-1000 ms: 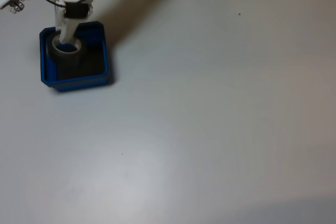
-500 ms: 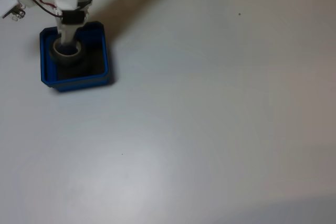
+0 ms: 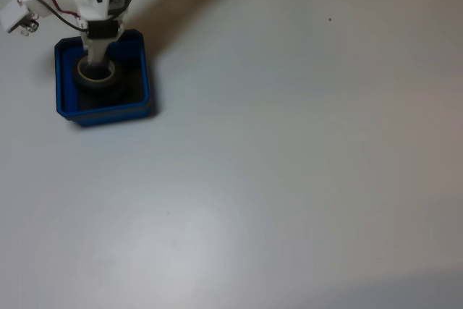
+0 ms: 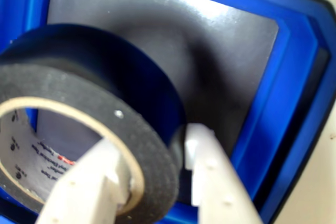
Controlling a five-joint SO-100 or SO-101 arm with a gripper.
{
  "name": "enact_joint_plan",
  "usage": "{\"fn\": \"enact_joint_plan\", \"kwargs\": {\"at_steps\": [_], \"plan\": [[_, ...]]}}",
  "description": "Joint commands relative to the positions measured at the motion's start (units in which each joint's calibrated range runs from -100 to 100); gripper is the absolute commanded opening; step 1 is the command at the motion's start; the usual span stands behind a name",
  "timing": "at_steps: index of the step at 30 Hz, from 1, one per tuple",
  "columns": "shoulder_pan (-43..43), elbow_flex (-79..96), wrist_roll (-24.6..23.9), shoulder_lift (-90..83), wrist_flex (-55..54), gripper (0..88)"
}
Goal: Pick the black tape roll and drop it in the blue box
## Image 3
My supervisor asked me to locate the blue plastic box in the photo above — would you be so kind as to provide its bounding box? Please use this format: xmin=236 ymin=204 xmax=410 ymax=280
xmin=54 ymin=28 xmax=151 ymax=128

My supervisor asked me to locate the white square camera box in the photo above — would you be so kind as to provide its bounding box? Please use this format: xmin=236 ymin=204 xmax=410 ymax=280
xmin=0 ymin=0 xmax=41 ymax=38

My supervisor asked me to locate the black tape roll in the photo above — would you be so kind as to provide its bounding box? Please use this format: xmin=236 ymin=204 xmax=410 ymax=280
xmin=71 ymin=58 xmax=127 ymax=99

